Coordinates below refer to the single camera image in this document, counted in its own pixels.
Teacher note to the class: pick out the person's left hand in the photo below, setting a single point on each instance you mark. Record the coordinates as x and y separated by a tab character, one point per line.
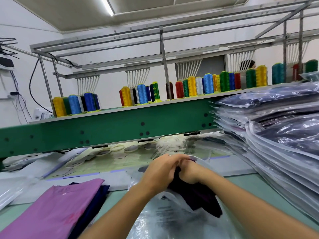
159	174

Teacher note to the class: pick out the person's left forearm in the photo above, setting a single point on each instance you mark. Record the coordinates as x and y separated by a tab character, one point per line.
117	216

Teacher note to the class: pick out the crumpled clear plastic film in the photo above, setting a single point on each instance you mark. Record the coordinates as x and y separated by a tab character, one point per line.
12	191

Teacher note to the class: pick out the navy shirt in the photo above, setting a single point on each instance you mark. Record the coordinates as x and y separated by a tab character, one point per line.
294	134

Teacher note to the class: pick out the dark purple shirt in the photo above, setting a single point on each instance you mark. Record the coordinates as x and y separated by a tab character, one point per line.
199	197

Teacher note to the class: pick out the grey metal thread rack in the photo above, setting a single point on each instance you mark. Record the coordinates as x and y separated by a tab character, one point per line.
164	57

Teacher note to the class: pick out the white wall socket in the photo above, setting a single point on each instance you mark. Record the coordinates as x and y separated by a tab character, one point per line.
7	96

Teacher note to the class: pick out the person's right forearm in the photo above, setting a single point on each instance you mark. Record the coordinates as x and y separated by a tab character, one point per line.
264	209

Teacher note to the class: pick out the white box device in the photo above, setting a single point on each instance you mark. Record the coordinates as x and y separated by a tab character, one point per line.
42	114

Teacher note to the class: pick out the stack of plastic bags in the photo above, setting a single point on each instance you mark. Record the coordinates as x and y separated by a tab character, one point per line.
164	226

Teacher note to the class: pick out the green machine beam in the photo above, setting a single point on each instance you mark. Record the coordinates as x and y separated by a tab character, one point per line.
99	128

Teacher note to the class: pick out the person's right hand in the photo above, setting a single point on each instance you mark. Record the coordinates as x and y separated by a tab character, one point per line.
193	172

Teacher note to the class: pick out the row of coloured thread spools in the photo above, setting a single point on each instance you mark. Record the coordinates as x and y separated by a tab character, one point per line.
199	84

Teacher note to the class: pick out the wall router with antennas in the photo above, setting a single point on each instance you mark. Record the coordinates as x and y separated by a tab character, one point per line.
6	62

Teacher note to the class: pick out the stack of bagged garments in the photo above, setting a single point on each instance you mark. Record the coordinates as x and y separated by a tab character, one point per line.
269	109

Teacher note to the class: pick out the ceiling light tube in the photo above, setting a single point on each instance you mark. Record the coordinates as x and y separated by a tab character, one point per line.
106	6

